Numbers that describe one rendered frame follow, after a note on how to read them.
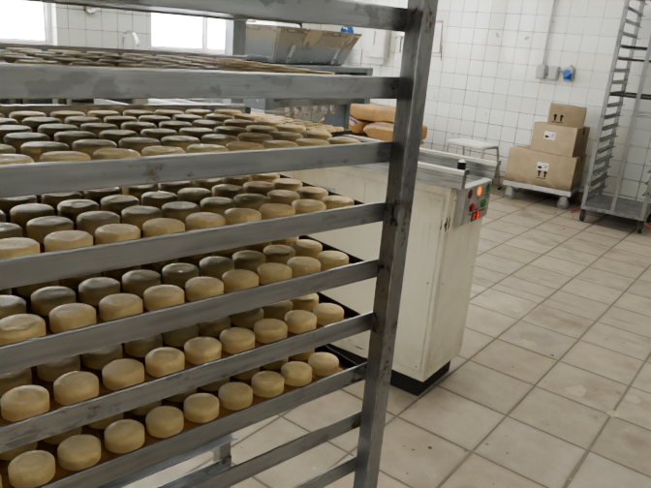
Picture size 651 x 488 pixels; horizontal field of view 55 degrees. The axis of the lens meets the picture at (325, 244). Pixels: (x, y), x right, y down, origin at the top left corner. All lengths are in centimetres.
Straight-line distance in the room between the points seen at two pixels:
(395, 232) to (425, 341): 147
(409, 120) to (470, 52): 585
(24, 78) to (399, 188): 51
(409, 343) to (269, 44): 124
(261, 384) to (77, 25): 490
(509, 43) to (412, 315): 454
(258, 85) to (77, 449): 49
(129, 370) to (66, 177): 27
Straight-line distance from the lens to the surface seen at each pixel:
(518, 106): 652
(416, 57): 89
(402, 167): 90
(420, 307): 234
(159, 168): 70
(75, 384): 81
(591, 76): 631
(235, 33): 123
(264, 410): 92
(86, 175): 67
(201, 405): 92
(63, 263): 69
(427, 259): 227
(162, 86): 69
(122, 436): 87
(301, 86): 79
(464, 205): 223
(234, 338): 89
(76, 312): 77
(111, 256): 70
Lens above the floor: 129
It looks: 18 degrees down
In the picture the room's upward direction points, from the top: 5 degrees clockwise
